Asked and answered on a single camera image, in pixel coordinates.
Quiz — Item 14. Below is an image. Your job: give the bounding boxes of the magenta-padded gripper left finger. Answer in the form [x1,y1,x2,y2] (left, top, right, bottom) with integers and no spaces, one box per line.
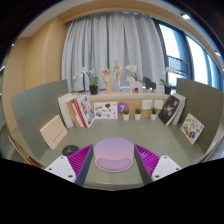
[44,143,95,188]

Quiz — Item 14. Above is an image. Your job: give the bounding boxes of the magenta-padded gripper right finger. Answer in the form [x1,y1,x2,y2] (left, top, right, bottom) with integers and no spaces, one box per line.
[133,143,183,186]

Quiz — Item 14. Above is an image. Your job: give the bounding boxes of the purple mouse pad with wrist rest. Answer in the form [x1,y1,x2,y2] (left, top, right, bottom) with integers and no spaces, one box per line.
[93,137,136,173]

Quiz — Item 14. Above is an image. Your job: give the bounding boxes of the beige book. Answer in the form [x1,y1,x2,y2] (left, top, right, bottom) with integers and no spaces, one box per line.
[39,114,69,150]

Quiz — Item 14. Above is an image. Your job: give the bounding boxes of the colourful sticker card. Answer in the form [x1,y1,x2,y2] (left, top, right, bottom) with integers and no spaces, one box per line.
[180,112,205,146]

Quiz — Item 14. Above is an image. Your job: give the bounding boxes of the small potted green plant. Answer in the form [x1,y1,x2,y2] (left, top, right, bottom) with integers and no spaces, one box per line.
[134,108,142,121]
[150,107,158,121]
[122,108,131,122]

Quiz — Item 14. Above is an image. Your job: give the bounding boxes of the small red and white book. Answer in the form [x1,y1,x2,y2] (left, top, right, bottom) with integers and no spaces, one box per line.
[69,101,83,129]

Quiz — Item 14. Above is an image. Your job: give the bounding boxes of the tan book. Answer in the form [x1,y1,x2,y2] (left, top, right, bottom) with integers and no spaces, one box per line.
[66,98,84,129]

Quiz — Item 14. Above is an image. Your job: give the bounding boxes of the black book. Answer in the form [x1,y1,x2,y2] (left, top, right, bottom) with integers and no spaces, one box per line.
[157,94,181,127]

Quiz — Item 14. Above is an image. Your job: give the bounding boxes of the white books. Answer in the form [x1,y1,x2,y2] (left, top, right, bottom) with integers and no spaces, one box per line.
[57,93,78,129]

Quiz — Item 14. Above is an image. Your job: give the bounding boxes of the red-spined photo cover book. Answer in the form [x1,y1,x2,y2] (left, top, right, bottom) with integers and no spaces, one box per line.
[72,94,97,129]

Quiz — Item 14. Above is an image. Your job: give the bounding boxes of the grey-green desk partition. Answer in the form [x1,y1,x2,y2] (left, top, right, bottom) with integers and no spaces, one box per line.
[10,79,70,160]
[175,78,224,154]

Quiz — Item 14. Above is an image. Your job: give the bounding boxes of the white sticker sheet card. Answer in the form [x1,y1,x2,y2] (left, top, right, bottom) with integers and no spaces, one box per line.
[93,101,119,120]

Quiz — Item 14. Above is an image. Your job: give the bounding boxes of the round purple sign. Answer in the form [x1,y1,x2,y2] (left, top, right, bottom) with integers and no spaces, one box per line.
[116,101,130,116]

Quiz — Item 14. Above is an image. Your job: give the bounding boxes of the white orchid in black pot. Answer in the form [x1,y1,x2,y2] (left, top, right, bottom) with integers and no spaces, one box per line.
[159,65,181,96]
[72,67,100,96]

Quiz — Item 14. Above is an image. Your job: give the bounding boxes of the wooden desk shelf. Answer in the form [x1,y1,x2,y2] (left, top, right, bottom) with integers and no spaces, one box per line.
[68,88,178,119]

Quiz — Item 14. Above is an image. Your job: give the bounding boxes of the black horse figure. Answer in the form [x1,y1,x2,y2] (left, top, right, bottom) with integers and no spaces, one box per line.
[142,76,157,92]

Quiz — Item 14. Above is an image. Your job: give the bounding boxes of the pink horse figure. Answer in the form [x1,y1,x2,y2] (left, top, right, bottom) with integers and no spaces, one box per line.
[125,75,144,94]

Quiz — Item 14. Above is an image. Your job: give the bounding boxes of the wooden hand model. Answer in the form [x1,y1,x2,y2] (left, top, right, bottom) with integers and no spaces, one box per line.
[100,67,113,95]

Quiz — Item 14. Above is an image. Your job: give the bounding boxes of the white orchid flowers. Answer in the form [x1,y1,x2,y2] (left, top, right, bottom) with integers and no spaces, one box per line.
[124,64,139,81]

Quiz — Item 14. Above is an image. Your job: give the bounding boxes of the wooden mannequin figure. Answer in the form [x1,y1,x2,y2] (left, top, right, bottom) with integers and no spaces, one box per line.
[112,59,126,93]

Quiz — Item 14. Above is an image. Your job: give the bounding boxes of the window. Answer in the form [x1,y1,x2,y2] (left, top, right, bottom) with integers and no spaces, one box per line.
[151,16,224,91]

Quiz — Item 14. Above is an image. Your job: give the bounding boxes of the grey curtain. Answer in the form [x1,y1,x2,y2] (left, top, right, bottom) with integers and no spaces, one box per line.
[61,11,167,93]

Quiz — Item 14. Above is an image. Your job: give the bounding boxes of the white wall socket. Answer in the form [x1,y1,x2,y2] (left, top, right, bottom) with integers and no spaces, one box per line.
[141,99,153,111]
[153,99,164,110]

